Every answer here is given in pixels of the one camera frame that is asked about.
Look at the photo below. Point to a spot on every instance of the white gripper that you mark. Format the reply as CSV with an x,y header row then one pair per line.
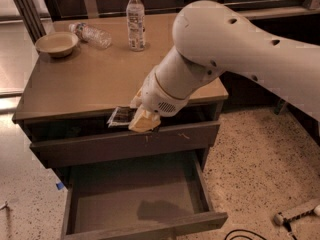
x,y
154,95

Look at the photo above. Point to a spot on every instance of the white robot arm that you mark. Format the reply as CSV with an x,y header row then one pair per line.
x,y
210,39

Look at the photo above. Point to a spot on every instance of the brown drawer cabinet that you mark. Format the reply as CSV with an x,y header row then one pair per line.
x,y
74,96

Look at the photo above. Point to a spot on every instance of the open middle drawer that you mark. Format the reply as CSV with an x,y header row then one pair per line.
x,y
145,198

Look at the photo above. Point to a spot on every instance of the upper drawer front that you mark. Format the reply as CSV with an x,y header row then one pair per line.
x,y
127,144

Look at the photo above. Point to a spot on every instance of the lying clear water bottle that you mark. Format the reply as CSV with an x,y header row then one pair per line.
x,y
97,38

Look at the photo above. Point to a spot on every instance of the upright clear water bottle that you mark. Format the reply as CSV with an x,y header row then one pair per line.
x,y
135,13

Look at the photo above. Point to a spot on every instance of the beige paper bowl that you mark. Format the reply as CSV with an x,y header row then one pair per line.
x,y
57,44

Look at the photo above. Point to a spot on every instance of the blue tape piece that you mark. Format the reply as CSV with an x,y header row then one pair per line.
x,y
59,185

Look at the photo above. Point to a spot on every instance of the small metal floor object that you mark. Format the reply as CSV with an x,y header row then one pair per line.
x,y
5,205

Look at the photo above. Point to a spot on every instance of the metal railing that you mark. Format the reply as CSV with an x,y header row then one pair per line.
x,y
100,0

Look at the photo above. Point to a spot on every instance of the small dark wall fixture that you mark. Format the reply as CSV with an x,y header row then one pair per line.
x,y
281,107

